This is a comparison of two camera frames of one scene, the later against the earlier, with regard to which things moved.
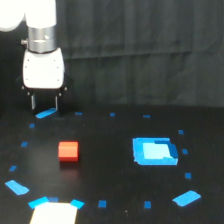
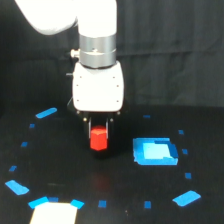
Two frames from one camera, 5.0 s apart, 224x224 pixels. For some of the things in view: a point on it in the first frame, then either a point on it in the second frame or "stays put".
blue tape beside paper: [77, 203] stays put
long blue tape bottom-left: [32, 204] stays put
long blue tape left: [17, 188] stays put
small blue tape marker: [53, 199] stays put
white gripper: [43, 74] to [98, 90]
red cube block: [68, 151] to [98, 139]
